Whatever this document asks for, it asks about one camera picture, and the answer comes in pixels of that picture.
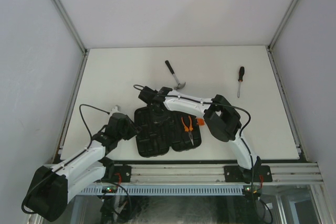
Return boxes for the black plastic tool case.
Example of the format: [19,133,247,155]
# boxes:
[134,107,202,158]

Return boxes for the orange handled needle-nose pliers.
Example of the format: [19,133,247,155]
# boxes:
[181,115,194,145]

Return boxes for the black orange handled screwdriver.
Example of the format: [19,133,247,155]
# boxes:
[237,66,245,98]

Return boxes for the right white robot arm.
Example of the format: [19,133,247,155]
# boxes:
[133,84,261,183]

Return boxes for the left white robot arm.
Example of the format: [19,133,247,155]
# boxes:
[21,112,141,221]

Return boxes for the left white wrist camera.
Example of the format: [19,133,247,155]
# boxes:
[110,105,120,115]

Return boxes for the right black camera cable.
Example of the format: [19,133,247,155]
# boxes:
[133,84,251,183]

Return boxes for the black camera cable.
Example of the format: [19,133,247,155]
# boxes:
[133,84,251,183]
[21,104,112,214]

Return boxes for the black handled claw hammer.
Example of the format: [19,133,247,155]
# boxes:
[165,60,186,90]

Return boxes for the left black camera cable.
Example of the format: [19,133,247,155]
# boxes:
[21,104,112,214]

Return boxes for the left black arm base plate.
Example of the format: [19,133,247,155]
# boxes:
[101,165,132,184]

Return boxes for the aluminium front frame rail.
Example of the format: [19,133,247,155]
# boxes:
[123,163,323,185]

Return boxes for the blue slotted cable duct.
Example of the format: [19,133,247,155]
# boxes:
[78,185,244,196]

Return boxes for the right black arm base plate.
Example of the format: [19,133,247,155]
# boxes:
[224,165,273,184]

